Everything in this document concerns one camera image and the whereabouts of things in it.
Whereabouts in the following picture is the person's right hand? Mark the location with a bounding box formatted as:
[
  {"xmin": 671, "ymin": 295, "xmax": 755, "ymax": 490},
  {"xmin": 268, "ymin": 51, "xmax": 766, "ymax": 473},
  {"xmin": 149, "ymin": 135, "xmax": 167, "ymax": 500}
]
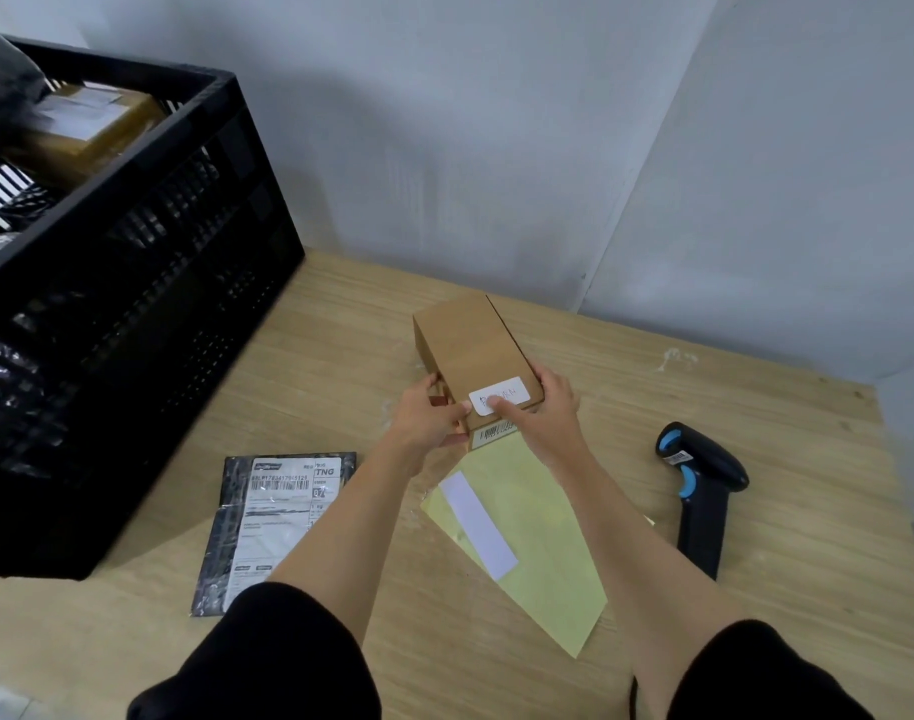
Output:
[{"xmin": 489, "ymin": 366, "xmax": 583, "ymax": 473}]

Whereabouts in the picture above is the person's left hand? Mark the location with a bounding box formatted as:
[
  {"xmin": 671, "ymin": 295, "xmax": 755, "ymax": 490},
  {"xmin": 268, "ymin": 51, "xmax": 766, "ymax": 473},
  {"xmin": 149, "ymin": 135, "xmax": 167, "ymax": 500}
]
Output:
[{"xmin": 385, "ymin": 372, "xmax": 473, "ymax": 462}]

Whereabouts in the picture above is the small white return sticker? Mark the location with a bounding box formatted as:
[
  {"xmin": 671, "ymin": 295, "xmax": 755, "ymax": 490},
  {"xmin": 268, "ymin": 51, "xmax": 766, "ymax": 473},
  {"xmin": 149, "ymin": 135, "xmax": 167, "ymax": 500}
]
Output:
[{"xmin": 469, "ymin": 376, "xmax": 532, "ymax": 417}]

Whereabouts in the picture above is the cardboard box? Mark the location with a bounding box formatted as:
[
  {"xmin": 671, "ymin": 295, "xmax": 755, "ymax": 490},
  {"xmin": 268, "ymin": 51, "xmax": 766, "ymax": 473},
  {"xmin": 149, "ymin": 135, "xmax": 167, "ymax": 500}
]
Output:
[{"xmin": 413, "ymin": 293, "xmax": 546, "ymax": 455}]

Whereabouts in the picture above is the white label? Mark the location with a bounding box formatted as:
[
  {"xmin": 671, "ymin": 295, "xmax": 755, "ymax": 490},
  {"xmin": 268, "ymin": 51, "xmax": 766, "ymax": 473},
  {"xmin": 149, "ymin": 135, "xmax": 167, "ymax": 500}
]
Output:
[{"xmin": 438, "ymin": 471, "xmax": 520, "ymax": 582}]

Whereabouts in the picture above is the yellow sticker backing sheet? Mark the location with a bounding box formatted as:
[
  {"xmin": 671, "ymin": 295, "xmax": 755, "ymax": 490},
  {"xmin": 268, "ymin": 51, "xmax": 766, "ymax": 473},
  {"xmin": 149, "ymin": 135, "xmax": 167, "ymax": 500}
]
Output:
[{"xmin": 420, "ymin": 430, "xmax": 657, "ymax": 659}]

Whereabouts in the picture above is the small black parcel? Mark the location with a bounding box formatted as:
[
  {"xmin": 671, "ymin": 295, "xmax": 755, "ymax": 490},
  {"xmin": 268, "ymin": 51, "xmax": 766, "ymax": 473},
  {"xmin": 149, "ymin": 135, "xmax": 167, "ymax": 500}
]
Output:
[{"xmin": 192, "ymin": 451, "xmax": 359, "ymax": 620}]

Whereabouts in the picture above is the black plastic crate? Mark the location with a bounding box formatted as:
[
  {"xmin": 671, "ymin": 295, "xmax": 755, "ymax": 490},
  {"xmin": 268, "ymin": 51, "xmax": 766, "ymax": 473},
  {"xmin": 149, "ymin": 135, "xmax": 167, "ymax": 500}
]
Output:
[{"xmin": 0, "ymin": 36, "xmax": 307, "ymax": 582}]

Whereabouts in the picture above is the yellow taped parcel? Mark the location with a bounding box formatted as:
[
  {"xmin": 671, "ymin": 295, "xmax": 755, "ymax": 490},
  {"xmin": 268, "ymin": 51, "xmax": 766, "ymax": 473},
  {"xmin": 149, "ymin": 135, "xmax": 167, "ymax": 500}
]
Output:
[{"xmin": 6, "ymin": 81, "xmax": 166, "ymax": 192}]

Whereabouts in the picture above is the large black parcel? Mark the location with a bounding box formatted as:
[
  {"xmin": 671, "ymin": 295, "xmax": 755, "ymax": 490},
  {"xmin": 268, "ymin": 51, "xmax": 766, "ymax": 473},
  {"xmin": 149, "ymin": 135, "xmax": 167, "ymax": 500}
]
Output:
[{"xmin": 0, "ymin": 10, "xmax": 50, "ymax": 167}]

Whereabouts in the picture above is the person's left forearm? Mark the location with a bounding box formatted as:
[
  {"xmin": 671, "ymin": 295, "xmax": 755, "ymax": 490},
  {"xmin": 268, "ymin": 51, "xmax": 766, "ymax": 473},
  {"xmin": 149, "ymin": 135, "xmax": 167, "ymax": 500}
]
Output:
[{"xmin": 269, "ymin": 441, "xmax": 428, "ymax": 646}]

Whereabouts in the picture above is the person's right forearm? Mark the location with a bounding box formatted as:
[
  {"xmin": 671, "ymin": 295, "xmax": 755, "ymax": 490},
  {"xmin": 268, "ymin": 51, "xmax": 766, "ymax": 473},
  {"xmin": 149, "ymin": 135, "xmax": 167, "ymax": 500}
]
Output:
[{"xmin": 546, "ymin": 456, "xmax": 747, "ymax": 713}]

